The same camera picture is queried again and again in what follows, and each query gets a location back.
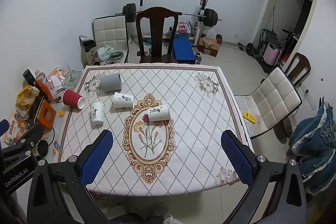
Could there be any yellow plastic bag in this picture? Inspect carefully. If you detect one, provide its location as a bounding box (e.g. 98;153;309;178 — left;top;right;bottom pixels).
16;85;40;119

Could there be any white printed paper cup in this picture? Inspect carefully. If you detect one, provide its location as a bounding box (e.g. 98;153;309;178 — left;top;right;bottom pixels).
90;101;106;128
148;104;171;122
113;92;135;108

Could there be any orange box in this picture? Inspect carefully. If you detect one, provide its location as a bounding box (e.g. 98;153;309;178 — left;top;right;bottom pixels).
35;101;56;130

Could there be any orange black tool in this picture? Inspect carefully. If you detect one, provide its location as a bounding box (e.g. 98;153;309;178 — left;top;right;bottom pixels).
23;69;59;103

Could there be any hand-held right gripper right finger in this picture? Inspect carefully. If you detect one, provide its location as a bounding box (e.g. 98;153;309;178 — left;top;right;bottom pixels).
221;130;308;224

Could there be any printed cardboard box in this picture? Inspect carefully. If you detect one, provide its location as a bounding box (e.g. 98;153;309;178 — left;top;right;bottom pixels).
79;35;101;66

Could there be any black barbell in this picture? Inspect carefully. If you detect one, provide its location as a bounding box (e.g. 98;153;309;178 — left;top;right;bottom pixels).
122;3;222;26

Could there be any blue denim ruffled cloth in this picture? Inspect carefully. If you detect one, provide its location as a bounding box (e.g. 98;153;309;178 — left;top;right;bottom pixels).
286;101;336;194

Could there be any white padded chair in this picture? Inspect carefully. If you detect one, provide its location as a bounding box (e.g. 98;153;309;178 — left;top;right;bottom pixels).
92;15;130;64
234;67;302;139

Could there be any brown cardboard box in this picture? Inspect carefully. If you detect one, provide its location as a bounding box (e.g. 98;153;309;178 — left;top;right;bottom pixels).
197;34;223;57

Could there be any grey cup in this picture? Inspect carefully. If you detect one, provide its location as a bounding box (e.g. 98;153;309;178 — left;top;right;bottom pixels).
100;73;122;92

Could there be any yellow small box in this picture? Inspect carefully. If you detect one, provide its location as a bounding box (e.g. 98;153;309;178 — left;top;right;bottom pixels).
243;112;257;124

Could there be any floral printed tablecloth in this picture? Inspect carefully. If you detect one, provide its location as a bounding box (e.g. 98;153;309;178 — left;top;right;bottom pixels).
60;63;254;197

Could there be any blue bench pad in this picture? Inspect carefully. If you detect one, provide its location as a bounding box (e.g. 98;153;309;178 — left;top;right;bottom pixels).
172;39;197;62

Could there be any black folding cart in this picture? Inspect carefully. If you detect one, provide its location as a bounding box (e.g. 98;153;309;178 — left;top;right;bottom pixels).
259;28;279;59

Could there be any glass ashtray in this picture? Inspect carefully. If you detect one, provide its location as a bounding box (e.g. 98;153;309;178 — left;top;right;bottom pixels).
62;70;83;89

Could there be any white bench press rack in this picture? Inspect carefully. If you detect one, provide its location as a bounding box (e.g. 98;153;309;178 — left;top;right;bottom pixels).
136;0;210;46

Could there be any red paper cup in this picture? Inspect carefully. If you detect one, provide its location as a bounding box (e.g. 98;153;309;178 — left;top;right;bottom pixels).
62;89;85;109

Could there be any pink suitcase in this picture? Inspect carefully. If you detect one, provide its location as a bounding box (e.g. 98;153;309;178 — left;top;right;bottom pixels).
263;43;282;67

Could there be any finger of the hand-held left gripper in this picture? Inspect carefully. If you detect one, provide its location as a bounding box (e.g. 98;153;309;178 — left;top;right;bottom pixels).
2;123;45;161
0;119;10;136

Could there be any red white plastic bag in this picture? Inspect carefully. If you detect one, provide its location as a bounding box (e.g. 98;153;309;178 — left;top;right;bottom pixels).
175;20;192;35

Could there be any dark wooden chair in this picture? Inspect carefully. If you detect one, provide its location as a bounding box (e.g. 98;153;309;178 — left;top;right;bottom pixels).
280;52;311;88
136;7;179;64

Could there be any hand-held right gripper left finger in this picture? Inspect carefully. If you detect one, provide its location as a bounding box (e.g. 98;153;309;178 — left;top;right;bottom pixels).
27;130;114;224

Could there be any snack packet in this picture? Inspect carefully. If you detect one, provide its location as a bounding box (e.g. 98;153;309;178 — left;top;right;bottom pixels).
4;112;27;144

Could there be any dumbbell bar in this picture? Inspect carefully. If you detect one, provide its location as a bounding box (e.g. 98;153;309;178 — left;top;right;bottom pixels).
238;42;255;57

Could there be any green white plastic bag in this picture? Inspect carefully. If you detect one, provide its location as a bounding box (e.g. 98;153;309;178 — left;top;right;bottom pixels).
97;46;115;61

